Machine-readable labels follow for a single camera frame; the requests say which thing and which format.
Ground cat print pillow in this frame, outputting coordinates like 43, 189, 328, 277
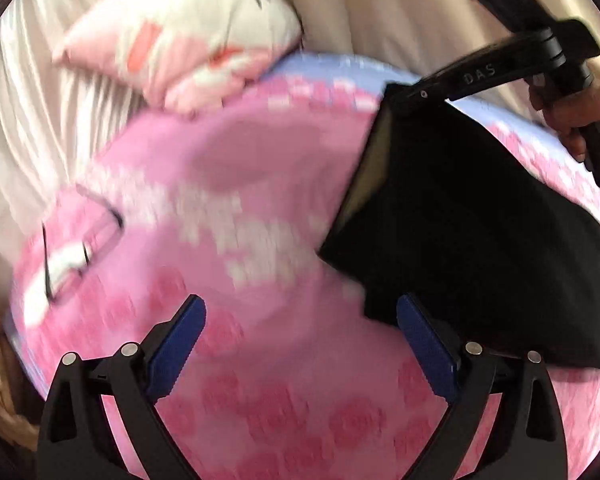
52, 0, 303, 116

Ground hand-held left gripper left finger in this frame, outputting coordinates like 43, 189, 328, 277
36, 294, 208, 480

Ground person's right hand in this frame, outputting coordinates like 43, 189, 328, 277
527, 77, 600, 162

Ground white pleated cloth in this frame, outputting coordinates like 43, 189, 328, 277
0, 0, 148, 311

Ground black pants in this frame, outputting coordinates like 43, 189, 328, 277
319, 82, 600, 371

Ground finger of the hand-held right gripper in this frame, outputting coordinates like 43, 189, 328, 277
384, 81, 451, 111

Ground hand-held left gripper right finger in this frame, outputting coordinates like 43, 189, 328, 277
396, 294, 567, 480

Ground brown fluffy cloth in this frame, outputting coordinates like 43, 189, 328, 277
0, 307, 43, 453

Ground pink floral blanket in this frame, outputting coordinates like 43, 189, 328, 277
7, 50, 600, 480

